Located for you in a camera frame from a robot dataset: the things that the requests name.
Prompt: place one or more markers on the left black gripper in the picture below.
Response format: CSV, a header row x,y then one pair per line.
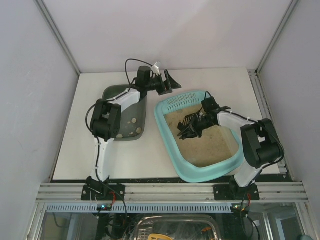
x,y
164,85

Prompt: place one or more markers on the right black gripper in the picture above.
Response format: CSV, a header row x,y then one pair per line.
x,y
194,125

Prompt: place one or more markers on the black litter scoop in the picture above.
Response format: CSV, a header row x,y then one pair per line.
x,y
186,121

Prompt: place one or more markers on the teal litter box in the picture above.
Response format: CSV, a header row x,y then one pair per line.
x,y
217,153

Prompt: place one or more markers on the grey plastic bin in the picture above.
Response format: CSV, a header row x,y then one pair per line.
x,y
138,111

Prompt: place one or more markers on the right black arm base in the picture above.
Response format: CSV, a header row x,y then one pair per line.
x,y
233,192

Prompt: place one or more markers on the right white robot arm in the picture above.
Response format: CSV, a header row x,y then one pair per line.
x,y
260,142

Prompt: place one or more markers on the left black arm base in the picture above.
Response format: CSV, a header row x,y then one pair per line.
x,y
94,190

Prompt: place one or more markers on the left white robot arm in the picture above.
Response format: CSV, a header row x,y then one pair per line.
x,y
105,121

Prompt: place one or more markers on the yellow plastic object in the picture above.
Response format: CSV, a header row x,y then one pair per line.
x,y
157,236

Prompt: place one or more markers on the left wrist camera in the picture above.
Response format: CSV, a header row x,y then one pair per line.
x,y
156,68

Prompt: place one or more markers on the metal wire basket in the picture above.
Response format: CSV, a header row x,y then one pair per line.
x,y
177,227

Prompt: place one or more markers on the perforated cable tray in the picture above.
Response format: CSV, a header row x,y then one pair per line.
x,y
145,208

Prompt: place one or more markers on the aluminium mounting rail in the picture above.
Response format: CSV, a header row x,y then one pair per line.
x,y
265,192

